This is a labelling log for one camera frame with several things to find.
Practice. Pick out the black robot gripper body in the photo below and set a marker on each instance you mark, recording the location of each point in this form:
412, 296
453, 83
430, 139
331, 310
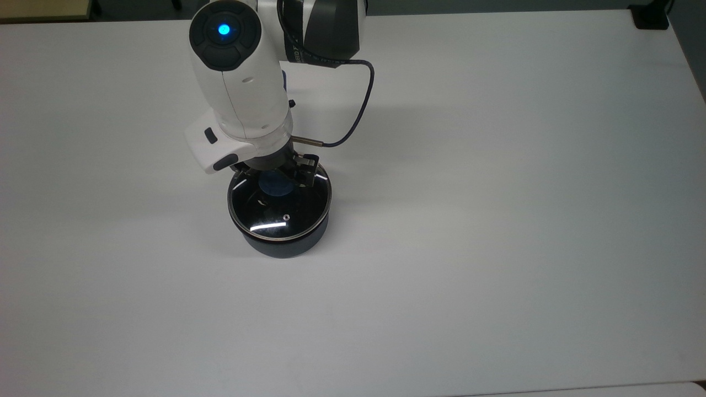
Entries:
271, 159

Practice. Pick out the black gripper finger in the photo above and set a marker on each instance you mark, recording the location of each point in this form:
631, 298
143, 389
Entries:
242, 169
308, 170

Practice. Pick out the glass lid with blue knob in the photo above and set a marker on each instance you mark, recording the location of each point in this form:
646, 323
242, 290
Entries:
278, 212

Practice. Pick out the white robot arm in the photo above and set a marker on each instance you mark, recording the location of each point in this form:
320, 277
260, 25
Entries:
242, 82

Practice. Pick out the light wooden furniture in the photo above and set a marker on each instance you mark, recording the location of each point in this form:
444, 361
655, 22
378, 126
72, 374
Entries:
44, 8

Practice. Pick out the black table clamp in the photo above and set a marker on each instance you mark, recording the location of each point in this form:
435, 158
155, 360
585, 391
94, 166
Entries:
651, 15

